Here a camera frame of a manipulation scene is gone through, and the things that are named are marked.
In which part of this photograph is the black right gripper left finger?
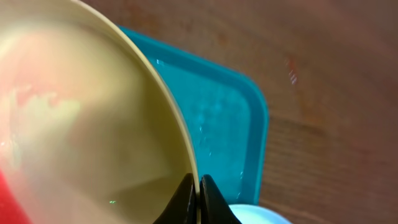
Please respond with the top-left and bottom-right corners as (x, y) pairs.
(154, 173), (197, 224)

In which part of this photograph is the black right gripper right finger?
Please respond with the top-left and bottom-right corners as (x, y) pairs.
(200, 174), (241, 224)

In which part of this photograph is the yellow plate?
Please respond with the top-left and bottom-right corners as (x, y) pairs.
(1, 1), (198, 223)

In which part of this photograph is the orange sponge with dark scourer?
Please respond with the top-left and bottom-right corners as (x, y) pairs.
(0, 173), (31, 224)

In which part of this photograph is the light blue plate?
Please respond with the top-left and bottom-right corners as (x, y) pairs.
(229, 204), (292, 224)

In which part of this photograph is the teal plastic tray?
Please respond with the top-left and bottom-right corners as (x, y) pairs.
(121, 27), (269, 205)

